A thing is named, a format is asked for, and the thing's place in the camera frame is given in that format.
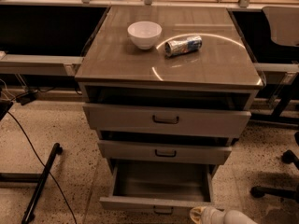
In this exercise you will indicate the white bowl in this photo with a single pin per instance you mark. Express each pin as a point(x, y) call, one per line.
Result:
point(144, 34)

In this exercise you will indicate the black metal stand leg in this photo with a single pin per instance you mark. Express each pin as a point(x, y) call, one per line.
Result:
point(29, 213)

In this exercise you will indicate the crushed silver blue can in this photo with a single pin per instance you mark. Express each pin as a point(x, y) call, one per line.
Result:
point(183, 46)

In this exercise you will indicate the left grey desk rail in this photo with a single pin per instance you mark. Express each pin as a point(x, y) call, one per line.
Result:
point(39, 64)

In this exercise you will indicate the grey drawer cabinet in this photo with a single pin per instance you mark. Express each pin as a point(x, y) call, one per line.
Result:
point(218, 76)

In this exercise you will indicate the grey chair backrest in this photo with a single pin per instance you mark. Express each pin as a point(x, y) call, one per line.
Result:
point(284, 25)

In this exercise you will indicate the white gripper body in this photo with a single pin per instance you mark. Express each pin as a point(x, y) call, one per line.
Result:
point(212, 216)

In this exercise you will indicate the grey drawer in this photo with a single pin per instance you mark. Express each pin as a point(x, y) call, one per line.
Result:
point(162, 120)
point(162, 188)
point(137, 151)

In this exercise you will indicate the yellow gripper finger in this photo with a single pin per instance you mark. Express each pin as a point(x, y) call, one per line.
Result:
point(197, 215)

